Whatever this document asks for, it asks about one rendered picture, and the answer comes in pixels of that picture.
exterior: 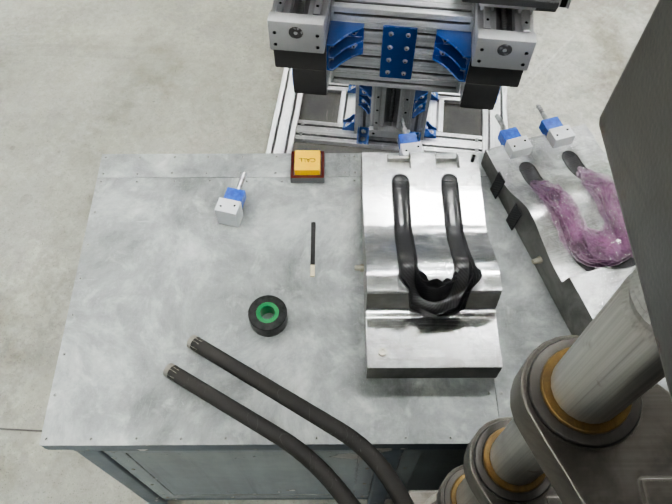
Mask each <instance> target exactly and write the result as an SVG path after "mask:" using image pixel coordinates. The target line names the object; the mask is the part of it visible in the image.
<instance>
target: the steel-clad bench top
mask: <svg viewBox="0 0 672 504"><path fill-rule="evenodd" d="M483 156H484V153H477V157H478V165H479V172H480V179H481V189H482V196H483V205H484V213H485V221H486V228H487V233H488V236H489V239H490V242H491V245H492V248H493V250H494V253H495V255H496V258H497V262H498V265H499V270H500V277H501V286H502V293H501V296H500V299H499V301H498V304H497V307H496V322H497V330H498V337H499V344H500V351H501V359H502V366H503V367H502V369H501V371H500V372H499V374H498V376H497V377H496V378H366V353H365V318H364V282H363V272H360V271H355V269H354V266H355V265H360V264H363V247H362V212H361V177H360V176H361V157H362V153H350V162H349V153H325V182H324V183H291V180H290V172H291V153H254V154H102V158H101V162H100V167H99V172H98V176H97V181H96V186H95V190H94V195H93V199H92V204H91V209H90V213H89V218H88V222H87V227H86V232H85V236H84V241H83V245H82V250H81V255H80V259H79V264H78V268H77V273H76V278H75V282H74V287H73V291H72V296H71V301H70V305H69V310H68V314H67V319H66V324H65V328H64V333H63V337H62V342H61V347H60V351H59V356H58V360H57V365H56V370H55V374H54V379H53V384H52V388H51V393H50V397H49V402H48V407H47V411H46V416H45V420H44V425H43V430H42V434H41V439H40V443H39V446H143V445H276V444H274V443H273V442H271V441H269V440H268V439H266V438H264V437H263V436H261V435H260V434H258V433H256V432H255V431H253V430H251V429H250V428H248V427H246V426H245V425H243V424H242V423H240V422H238V421H237V420H235V419H233V418H232V417H230V416H229V415H227V414H225V413H224V412H222V411H220V410H219V409H217V408H215V407H214V406H212V405H211V404H209V403H207V402H206V401H204V400H202V399H201V398H199V397H198V396H196V395H194V394H193V393H191V392H189V391H188V390H186V389H184V388H183V387H181V386H180V385H178V384H176V383H175V382H173V381H171V380H170V379H168V378H167V377H165V376H164V375H163V371H164V369H165V367H166V366H167V365H168V364H170V363H173V364H175V365H176V366H178V367H180V368H182V369H183V370H185V371H187V372H188V373H190V374H192V375H193V376H195V377H197V378H198V379H200V380H202V381H203V382H205V383H207V384H208V385H210V386H212V387H213V388H215V389H217V390H218V391H220V392H222V393H223V394H225V395H227V396H228V397H230V398H232V399H233V400H235V401H237V402H238V403H240V404H242V405H243V406H245V407H247V408H248V409H250V410H252V411H253V412H255V413H257V414H258V415H260V416H262V417H264V418H265V419H267V420H269V421H270V422H272V423H274V424H275V425H277V426H279V427H280V428H282V429H284V430H285V431H287V432H288V433H290V434H291V435H293V436H294V437H296V438H297V439H299V440H300V441H301V442H303V443H304V444H305V445H345V444H344V443H342V442H341V441H339V440H338V439H336V438H335V437H333V436H332V435H330V434H328V433H327V432H325V431H323V430H322V429H320V428H319V427H317V426H315V425H314V424H312V423H310V422H309V421H307V420H305V419H304V418H302V417H301V416H299V415H297V414H296V413H294V412H292V411H291V410H289V409H288V408H286V407H284V406H283V405H281V404H279V403H278V402H276V401H274V400H273V399H271V398H270V397H268V396H266V395H265V394H263V393H261V392H260V391H258V390H256V389H255V388H253V387H252V386H250V385H248V384H247V383H245V382H243V381H242V380H240V379H238V378H237V377H235V376H234V375H232V374H230V373H229V372H227V371H225V370H224V369H222V368H220V367H219V366H217V365H216V364H214V363H212V362H211V361H209V360H207V359H206V358H204V357H202V356H201V355H199V354H198V353H196V352H194V351H193V350H191V349H189V348H188V347H187V341H188V339H189V338H190V337H191V336H192V335H196V336H198V337H200V338H201V339H203V340H205V341H207V342H208V343H210V344H212V345H213V346H215V347H217V348H218V349H220V350H222V351H223V352H225V353H227V354H228V355H230V356H232V357H233V358H235V359H237V360H239V361H240V362H242V363H244V364H245V365H247V366H249V367H250V368H252V369H254V370H255V371H257V372H259V373H260V374H262V375H264V376H266V377H267V378H269V379H271V380H272V381H274V382H276V383H277V384H279V385H281V386H282V387H284V388H286V389H287V390H289V391H291V392H292V393H294V394H296V395H298V396H299V397H301V398H303V399H304V400H306V401H308V402H309V403H311V404H313V405H314V406H316V407H318V408H319V409H321V410H323V411H324V412H326V413H328V414H330V415H331V416H333V417H335V418H336V419H338V420H340V421H341V422H343V423H345V424H346V425H348V426H349V427H351V428H352V429H354V430H355V431H357V432H358V433H359V434H360V435H362V436H363V437H364V438H366V439H367V440H368V441H369V442H370V443H371V444H469V443H470V441H471V440H472V438H473V437H474V435H475V434H476V432H477V431H478V429H480V428H481V427H482V426H483V425H484V424H485V423H487V422H489V421H491V420H493V419H496V418H501V417H513V415H512V412H511V408H510V390H511V387H512V383H513V380H514V377H515V376H516V374H517V373H518V371H519V370H520V368H521V367H522V365H523V364H524V362H525V361H526V359H527V358H528V356H529V355H530V354H531V352H532V351H533V350H534V349H536V348H537V347H538V346H539V345H540V344H542V343H543V342H545V341H547V340H550V339H552V338H555V337H559V336H566V335H572V334H571V332H570V331H569V329H568V327H567V325H566V323H565V321H564V319H563V317H562V316H561V314H560V312H559V310H558V308H557V306H556V304H555V302H554V300H553V299H552V297H551V295H550V293H549V291H548V289H547V287H546V285H545V283H544V282H543V280H542V278H541V276H540V274H539V272H538V270H537V268H536V267H535V265H534V264H532V261H531V260H532V259H531V257H530V255H529V253H528V251H527V250H526V248H525V246H524V244H523V242H522V240H521V238H520V236H519V234H518V233H517V231H516V229H515V227H514V228H513V230H512V231H511V229H510V227H509V225H508V223H507V221H506V219H507V217H508V214H507V212H506V210H505V208H504V206H503V204H502V202H501V201H500V199H499V197H497V199H495V198H494V196H493V194H492V192H491V190H490V188H491V186H492V184H491V182H490V180H489V178H488V176H487V174H486V172H485V170H484V168H483V167H482V165H481V162H482V159H483ZM242 172H246V173H247V176H246V178H245V181H244V183H243V186H242V188H241V190H245V192H246V197H247V198H246V200H245V203H244V205H243V208H242V210H243V218H242V220H241V223H240V226H239V227H234V226H229V225H225V224H220V223H218V221H217V218H216V214H215V211H214V210H215V207H216V205H217V202H218V200H219V197H221V198H223V197H224V195H225V192H226V190H227V187H230V188H235V189H236V187H237V184H238V182H239V179H240V177H241V174H242ZM311 222H316V231H315V277H310V258H311ZM264 295H273V296H276V297H278V298H280V299H281V300H282V301H283V302H284V303H285V305H286V308H287V314H288V323H287V325H286V327H285V329H284V330H283V331H282V332H281V333H279V334H278V335H276V336H272V337H264V336H260V335H258V334H257V333H255V332H254V331H253V329H252V328H251V325H250V322H249V318H248V310H249V307H250V305H251V303H252V302H253V301H254V300H255V299H257V298H259V297H261V296H264ZM496 400H497V401H496ZM497 408H498V409H497ZM498 416H499V417H498Z"/></svg>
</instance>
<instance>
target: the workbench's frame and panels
mask: <svg viewBox="0 0 672 504"><path fill-rule="evenodd" d="M372 445H373V446H374V447H375V448H376V449H377V450H378V451H379V452H380V453H381V454H382V455H383V456H384V457H385V458H386V460H387V461H388V462H389V463H390V465H391V466H392V467H393V469H394V470H395V472H396V473H397V474H398V476H399V478H400V479H401V481H402V483H403V484H404V486H405V488H406V489H407V491H408V492H409V490H439V487H440V485H441V483H442V482H443V480H444V479H445V477H446V476H447V474H448V473H450V472H451V471H452V470H453V469H454V468H456V467H459V466H461V465H464V454H465V451H466V448H467V446H468V444H372ZM307 446H308V447H309V448H310V449H311V450H313V451H314V452H315V453H316V454H317V455H318V456H319V457H320V458H322V459H323V460H324V461H325V462H326V463H327V464H328V465H329V466H330V467H331V468H332V469H333V471H334V472H335V473H336V474H337V475H338V476H339V477H340V478H341V480H342V481H343V482H344V483H345V484H346V486H347V487H348V488H349V489H350V491H351V492H352V493H353V494H354V496H355V497H356V498H357V499H367V502H368V504H384V503H385V500H386V499H391V498H390V496H389V494H388V493H387V491H386V489H385V488H384V486H383V484H382V483H381V481H380V480H379V478H378V477H377V476H376V474H375V473H374V472H373V471H372V469H371V468H370V467H369V466H368V465H367V464H366V463H365V461H364V460H363V459H362V458H361V457H360V456H358V455H357V454H356V453H355V452H354V451H353V450H352V449H350V448H349V447H348V446H347V445H307ZM42 447H43V448H45V449H47V450H74V451H76V452H78V453H79V454H81V455H82V456H83V457H85V458H86V459H88V460H89V461H90V462H92V463H93V464H95V465H96V466H97V467H99V468H100V469H102V470H103V471H104V472H106V473H107V474H109V475H110V476H111V477H113V478H114V479H116V480H117V481H118V482H120V483H121V484H123V485H124V486H125V487H127V488H128V489H130V490H131V491H132V492H134V493H135V494H137V495H138V496H139V497H141V498H142V499H144V500H145V501H146V502H148V503H149V504H167V503H168V500H323V499H334V498H333V497H332V495H331V494H330V493H329V492H328V490H327V489H326V488H325V487H324V486H323V485H322V484H321V483H320V481H319V480H318V479H317V478H316V477H315V476H314V475H313V474H312V473H311V472H310V471H309V470H308V469H307V468H306V467H305V466H303V465H302V464H301V463H300V462H299V461H298V460H296V459H295V458H294V457H293V456H291V455H290V454H289V453H287V452H286V451H285V450H283V449H282V448H280V447H279V446H277V445H143V446H42Z"/></svg>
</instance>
